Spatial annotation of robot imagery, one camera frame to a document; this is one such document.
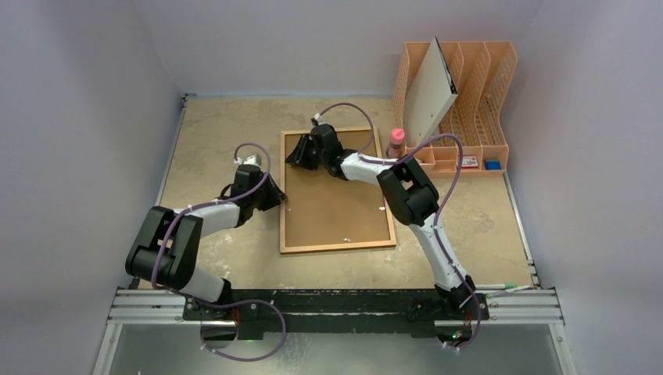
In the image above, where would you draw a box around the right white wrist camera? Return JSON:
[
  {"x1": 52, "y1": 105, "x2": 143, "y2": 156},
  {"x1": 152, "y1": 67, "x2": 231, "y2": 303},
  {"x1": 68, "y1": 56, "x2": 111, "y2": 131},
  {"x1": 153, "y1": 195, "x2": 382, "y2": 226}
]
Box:
[{"x1": 311, "y1": 113, "x2": 326, "y2": 127}]

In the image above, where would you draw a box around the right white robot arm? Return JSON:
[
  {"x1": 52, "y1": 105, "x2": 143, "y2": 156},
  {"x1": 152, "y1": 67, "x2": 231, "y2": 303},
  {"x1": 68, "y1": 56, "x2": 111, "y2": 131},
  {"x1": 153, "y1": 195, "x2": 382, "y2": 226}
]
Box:
[{"x1": 285, "y1": 124, "x2": 481, "y2": 318}]

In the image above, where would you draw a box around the orange file organizer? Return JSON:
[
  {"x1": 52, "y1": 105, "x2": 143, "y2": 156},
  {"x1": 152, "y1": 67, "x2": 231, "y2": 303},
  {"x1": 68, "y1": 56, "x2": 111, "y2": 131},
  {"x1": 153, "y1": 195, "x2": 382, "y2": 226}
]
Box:
[{"x1": 392, "y1": 41, "x2": 518, "y2": 178}]

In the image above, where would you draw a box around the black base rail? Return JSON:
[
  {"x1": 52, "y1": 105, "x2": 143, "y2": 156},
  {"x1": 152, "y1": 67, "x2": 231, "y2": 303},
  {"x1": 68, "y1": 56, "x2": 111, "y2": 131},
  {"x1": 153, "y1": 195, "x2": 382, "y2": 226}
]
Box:
[{"x1": 183, "y1": 289, "x2": 489, "y2": 344}]

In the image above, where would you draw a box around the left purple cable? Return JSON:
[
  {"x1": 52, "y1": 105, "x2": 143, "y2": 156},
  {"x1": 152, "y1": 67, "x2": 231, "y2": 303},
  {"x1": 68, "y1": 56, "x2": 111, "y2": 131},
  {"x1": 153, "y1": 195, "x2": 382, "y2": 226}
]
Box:
[{"x1": 150, "y1": 142, "x2": 288, "y2": 363}]

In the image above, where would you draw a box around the green tipped pen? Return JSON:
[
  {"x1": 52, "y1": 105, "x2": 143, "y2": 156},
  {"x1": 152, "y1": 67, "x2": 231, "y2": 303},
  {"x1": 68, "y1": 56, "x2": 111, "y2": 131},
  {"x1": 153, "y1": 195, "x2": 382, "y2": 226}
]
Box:
[{"x1": 475, "y1": 283, "x2": 518, "y2": 290}]

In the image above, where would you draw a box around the wooden picture frame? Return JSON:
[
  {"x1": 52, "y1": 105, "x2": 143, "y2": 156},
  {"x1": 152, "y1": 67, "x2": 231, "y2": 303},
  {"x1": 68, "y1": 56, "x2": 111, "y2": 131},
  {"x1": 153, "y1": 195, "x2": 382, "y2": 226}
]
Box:
[{"x1": 279, "y1": 127, "x2": 399, "y2": 255}]

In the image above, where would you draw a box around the blue small box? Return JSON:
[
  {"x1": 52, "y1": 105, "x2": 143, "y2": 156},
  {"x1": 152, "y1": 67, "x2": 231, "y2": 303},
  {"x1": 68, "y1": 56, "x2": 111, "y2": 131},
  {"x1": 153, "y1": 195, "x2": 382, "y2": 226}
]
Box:
[{"x1": 484, "y1": 159, "x2": 502, "y2": 170}]

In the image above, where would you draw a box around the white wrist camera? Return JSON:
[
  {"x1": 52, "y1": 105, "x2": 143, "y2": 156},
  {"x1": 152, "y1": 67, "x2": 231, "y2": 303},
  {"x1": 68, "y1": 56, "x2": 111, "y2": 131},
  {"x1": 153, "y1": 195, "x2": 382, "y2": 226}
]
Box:
[
  {"x1": 311, "y1": 113, "x2": 326, "y2": 127},
  {"x1": 234, "y1": 154, "x2": 262, "y2": 168}
]

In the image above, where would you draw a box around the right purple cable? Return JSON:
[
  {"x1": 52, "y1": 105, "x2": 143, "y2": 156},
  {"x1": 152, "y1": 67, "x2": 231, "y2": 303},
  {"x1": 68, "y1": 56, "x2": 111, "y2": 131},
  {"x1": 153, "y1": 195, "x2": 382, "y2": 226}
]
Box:
[{"x1": 313, "y1": 102, "x2": 484, "y2": 353}]

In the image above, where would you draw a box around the white board in organizer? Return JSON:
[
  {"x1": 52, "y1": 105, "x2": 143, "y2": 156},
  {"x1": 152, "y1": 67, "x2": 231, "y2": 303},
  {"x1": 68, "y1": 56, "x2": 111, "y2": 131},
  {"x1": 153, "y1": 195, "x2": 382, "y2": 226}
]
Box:
[{"x1": 403, "y1": 37, "x2": 457, "y2": 147}]

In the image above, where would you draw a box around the pink capped bottle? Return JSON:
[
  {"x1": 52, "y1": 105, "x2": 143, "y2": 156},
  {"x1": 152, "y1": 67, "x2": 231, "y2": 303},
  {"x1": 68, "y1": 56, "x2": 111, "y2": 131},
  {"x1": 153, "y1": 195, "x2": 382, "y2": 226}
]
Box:
[{"x1": 386, "y1": 128, "x2": 405, "y2": 159}]

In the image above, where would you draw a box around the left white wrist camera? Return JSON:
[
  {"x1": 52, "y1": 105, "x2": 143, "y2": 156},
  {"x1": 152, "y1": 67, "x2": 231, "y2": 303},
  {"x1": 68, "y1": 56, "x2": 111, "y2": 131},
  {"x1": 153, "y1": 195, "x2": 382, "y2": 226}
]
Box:
[{"x1": 234, "y1": 154, "x2": 262, "y2": 168}]

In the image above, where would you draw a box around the purple cable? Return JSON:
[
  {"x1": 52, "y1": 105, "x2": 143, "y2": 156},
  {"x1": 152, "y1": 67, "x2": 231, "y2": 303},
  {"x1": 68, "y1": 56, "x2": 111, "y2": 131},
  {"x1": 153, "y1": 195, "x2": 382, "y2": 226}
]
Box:
[
  {"x1": 313, "y1": 102, "x2": 484, "y2": 353},
  {"x1": 150, "y1": 142, "x2": 288, "y2": 363}
]

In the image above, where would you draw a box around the red white small box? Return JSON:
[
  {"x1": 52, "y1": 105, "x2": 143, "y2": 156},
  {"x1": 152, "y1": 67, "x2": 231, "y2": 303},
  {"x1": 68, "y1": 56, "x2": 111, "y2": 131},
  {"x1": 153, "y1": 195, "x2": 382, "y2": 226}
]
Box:
[{"x1": 461, "y1": 155, "x2": 479, "y2": 170}]

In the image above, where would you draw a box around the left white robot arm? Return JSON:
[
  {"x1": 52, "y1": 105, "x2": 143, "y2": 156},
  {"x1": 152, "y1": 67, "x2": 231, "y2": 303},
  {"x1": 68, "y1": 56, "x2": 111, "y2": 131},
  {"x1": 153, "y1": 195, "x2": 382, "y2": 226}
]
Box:
[{"x1": 125, "y1": 164, "x2": 287, "y2": 320}]

